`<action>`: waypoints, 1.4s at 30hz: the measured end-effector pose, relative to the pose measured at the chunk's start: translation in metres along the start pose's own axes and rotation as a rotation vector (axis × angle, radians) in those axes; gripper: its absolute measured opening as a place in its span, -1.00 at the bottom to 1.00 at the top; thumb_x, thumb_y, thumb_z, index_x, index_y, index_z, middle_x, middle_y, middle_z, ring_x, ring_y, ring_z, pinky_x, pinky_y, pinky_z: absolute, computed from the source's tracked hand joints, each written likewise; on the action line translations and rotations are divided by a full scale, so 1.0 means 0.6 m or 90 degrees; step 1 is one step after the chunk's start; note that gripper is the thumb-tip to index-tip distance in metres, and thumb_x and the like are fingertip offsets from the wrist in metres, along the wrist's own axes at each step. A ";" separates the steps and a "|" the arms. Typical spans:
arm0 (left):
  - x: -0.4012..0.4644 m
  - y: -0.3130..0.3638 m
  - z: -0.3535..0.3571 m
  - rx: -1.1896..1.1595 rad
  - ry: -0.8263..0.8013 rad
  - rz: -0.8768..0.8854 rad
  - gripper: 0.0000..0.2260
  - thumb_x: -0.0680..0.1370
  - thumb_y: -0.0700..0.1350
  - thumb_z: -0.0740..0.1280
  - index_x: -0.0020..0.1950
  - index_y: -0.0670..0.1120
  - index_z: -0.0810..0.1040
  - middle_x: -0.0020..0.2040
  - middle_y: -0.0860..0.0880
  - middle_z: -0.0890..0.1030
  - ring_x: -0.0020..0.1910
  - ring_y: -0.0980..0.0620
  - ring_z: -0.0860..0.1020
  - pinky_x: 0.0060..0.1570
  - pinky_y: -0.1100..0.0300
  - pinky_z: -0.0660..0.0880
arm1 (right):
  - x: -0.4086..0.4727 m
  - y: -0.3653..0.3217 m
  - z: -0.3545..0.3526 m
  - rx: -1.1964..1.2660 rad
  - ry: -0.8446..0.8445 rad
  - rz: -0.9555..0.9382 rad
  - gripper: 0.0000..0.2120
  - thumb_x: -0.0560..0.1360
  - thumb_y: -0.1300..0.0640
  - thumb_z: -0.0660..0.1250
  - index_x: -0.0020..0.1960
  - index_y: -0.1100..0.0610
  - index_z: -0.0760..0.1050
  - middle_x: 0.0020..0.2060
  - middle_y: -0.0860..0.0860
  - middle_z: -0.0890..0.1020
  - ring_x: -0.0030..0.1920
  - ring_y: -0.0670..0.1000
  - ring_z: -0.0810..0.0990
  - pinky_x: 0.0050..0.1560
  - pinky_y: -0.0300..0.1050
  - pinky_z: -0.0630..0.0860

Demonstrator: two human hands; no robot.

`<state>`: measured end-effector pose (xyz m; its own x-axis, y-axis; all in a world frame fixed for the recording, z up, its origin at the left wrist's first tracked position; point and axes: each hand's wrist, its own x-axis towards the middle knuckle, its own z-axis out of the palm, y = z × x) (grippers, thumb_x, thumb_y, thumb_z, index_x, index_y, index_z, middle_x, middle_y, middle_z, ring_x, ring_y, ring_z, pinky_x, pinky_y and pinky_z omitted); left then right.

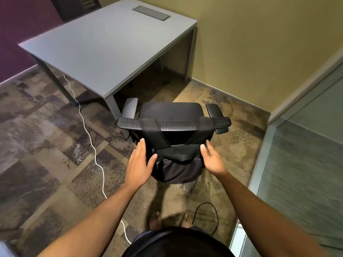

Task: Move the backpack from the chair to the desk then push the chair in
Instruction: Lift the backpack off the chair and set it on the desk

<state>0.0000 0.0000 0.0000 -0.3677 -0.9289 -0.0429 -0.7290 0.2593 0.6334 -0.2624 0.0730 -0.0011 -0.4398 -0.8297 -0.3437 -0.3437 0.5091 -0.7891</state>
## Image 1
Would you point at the glass partition wall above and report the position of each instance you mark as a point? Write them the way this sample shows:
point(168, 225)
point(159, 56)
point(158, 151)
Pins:
point(302, 168)

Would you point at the person's dark clothing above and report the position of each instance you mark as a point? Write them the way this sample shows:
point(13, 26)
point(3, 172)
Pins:
point(177, 244)

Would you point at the black mesh-back chair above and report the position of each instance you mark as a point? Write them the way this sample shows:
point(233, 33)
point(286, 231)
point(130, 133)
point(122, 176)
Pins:
point(72, 6)

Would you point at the person's left foot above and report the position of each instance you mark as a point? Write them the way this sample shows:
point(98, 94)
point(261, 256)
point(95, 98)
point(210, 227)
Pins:
point(155, 221)

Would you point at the person's left forearm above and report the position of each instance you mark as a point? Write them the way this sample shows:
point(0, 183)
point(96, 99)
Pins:
point(99, 224)

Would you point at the person's left hand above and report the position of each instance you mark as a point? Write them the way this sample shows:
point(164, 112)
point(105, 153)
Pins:
point(138, 168)

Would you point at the grey table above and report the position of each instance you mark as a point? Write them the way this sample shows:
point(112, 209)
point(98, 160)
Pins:
point(107, 45)

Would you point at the person's right hand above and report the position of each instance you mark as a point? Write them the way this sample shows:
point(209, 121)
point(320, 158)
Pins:
point(214, 163)

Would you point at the person's foot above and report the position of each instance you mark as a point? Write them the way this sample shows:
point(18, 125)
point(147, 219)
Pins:
point(155, 221)
point(185, 221)

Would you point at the person's right forearm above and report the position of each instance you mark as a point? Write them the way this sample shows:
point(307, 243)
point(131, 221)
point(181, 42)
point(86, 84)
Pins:
point(262, 219)

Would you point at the person's right foot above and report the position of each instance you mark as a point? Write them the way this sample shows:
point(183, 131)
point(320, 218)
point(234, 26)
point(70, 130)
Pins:
point(185, 221)

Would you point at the black backpack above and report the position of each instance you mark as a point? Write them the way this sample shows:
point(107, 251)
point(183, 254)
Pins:
point(177, 163)

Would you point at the black office chair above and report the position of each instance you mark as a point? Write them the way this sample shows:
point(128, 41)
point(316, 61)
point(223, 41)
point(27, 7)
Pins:
point(171, 112)

